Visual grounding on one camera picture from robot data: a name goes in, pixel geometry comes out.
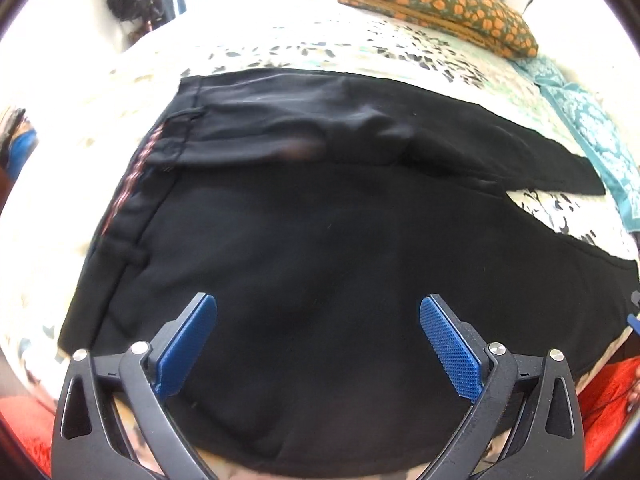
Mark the blue cloth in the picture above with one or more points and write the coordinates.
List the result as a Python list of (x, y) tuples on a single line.
[(21, 149)]

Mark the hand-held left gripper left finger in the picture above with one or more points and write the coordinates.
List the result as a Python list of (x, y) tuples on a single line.
[(187, 345)]

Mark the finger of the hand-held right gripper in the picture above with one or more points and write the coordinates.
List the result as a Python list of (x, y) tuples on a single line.
[(635, 322)]

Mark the black pants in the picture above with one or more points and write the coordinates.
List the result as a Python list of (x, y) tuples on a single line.
[(325, 235)]

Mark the floral leaf print bedsheet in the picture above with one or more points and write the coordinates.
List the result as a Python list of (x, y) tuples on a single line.
[(300, 50)]

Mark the teal patterned pillow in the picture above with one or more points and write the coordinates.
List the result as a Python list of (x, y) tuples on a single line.
[(595, 130)]

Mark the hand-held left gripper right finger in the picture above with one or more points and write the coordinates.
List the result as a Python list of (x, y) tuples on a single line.
[(450, 345)]

